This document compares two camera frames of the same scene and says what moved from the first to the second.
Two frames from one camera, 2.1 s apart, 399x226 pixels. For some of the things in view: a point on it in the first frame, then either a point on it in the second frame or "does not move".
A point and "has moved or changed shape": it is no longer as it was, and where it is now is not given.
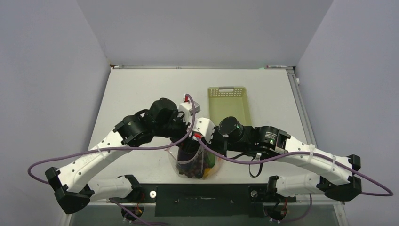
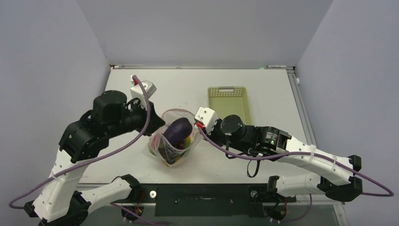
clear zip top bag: (194, 161) has moved or changed shape
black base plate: (206, 200) does not move
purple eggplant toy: (183, 155) has moved or changed shape
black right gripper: (213, 144) does not move
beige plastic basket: (229, 101) does not move
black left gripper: (184, 125) to (155, 122)
